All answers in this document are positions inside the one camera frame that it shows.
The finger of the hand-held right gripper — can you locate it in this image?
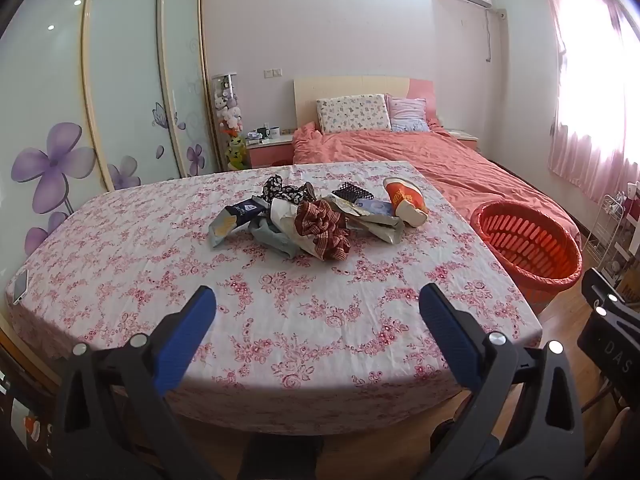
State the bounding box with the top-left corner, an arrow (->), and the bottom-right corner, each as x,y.
581,267 -> 632,318

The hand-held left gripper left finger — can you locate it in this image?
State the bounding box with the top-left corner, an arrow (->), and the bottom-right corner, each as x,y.
52,285 -> 223,480

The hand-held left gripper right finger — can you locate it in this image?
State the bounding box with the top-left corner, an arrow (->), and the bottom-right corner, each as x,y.
419,284 -> 586,480

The red plastic basket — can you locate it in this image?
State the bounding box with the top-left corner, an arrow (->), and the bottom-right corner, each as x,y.
469,201 -> 585,307

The light blue tissue pack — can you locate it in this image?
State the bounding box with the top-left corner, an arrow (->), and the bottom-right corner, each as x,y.
352,199 -> 396,219

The black and white scrunchie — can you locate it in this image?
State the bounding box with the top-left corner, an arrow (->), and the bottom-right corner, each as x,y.
262,175 -> 317,206

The white and grey wrapper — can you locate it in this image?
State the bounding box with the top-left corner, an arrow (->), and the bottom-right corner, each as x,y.
327,195 -> 406,246

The dark blue snack packet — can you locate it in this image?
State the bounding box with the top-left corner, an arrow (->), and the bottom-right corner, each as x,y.
207,198 -> 268,248

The grey plastic bag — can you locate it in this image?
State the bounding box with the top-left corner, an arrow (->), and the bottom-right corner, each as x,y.
250,196 -> 307,261

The red plaid sock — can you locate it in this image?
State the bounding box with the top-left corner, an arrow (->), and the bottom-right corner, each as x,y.
293,199 -> 352,262

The black mesh pad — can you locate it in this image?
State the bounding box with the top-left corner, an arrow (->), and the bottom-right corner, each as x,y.
331,182 -> 375,202

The white smartphone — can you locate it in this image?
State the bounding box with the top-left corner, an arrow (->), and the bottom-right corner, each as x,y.
11,269 -> 30,306

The bed with salmon cover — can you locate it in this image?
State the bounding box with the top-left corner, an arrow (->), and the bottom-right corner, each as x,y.
291,121 -> 583,248

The pink and white nightstand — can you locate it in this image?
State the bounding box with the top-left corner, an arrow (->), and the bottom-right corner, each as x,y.
245,132 -> 296,169
446,129 -> 481,153

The pink curtain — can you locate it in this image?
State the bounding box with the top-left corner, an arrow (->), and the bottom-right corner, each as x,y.
542,0 -> 640,203

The plush toy display tube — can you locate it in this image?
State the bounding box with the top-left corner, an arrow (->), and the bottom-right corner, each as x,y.
211,74 -> 249,171

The pink striped pillow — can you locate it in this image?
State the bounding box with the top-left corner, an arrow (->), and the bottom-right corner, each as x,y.
386,94 -> 432,133

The floral print pillow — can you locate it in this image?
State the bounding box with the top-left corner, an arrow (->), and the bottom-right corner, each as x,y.
316,94 -> 392,135

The beige and pink headboard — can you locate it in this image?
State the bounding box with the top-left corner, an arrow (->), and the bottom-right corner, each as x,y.
293,76 -> 437,128

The air conditioner pipe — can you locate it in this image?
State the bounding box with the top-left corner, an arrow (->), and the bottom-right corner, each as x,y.
481,7 -> 507,64

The wardrobe with flower-print doors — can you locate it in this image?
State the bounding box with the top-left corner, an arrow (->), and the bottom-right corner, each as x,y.
0,0 -> 223,281

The white wire rack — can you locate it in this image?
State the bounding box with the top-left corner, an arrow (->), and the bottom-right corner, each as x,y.
582,192 -> 632,281

